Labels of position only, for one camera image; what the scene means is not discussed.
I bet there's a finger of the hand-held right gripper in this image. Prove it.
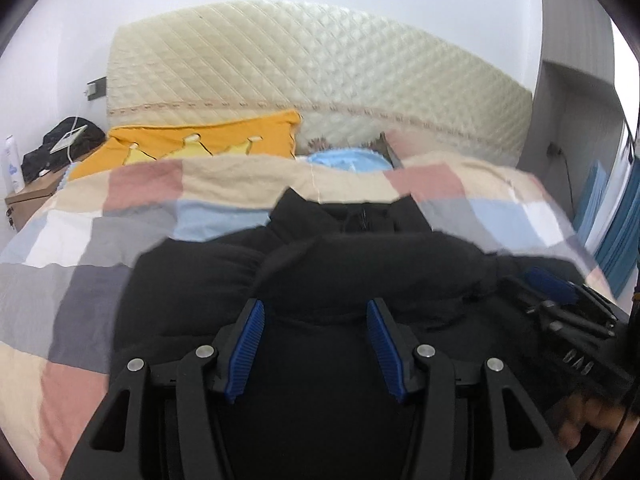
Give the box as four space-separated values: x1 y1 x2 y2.
522 266 620 323
500 276 617 342

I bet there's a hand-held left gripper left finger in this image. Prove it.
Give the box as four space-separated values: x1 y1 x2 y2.
62 299 266 480

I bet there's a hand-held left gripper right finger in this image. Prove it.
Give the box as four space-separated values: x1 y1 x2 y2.
366 299 568 480

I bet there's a black puffer jacket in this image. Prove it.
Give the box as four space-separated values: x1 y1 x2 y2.
112 186 616 480

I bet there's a person's right hand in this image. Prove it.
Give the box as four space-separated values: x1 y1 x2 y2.
555 392 640 461

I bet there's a teal curtain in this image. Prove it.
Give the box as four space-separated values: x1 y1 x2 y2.
595 160 640 298

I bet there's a checkered pastel blanket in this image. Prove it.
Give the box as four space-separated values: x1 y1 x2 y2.
0 152 616 480

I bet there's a light blue cloth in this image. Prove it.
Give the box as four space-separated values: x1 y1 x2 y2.
305 146 393 173

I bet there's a yellow crown pillow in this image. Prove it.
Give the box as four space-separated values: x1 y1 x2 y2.
67 110 302 181

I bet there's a wooden nightstand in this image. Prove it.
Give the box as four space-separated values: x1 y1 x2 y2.
5 167 68 233

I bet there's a black bag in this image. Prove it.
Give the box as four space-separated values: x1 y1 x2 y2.
21 117 107 183

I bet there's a white tablet device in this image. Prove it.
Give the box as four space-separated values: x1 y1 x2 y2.
50 129 87 155

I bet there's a cream quilted headboard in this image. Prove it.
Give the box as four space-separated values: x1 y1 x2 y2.
106 0 535 171

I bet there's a white spray bottle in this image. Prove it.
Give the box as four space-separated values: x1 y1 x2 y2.
4 135 25 194

